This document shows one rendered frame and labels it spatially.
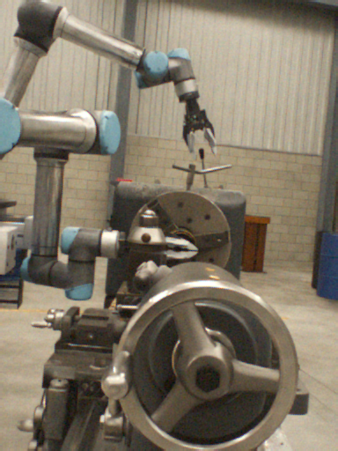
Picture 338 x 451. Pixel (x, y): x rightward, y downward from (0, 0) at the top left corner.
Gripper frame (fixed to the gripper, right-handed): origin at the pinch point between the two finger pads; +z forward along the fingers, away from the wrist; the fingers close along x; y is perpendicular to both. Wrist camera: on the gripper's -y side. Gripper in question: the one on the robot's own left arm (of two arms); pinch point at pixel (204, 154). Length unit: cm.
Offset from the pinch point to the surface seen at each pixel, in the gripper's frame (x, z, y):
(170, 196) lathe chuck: -14.9, 10.5, 18.6
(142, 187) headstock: -23.2, 4.8, 1.0
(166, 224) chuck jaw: -18.1, 18.0, 23.7
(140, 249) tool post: -23, 19, 81
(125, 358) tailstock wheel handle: -21, 21, 149
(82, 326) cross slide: -37, 29, 86
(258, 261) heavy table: 104, 164, -809
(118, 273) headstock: -38.7, 30.4, 3.1
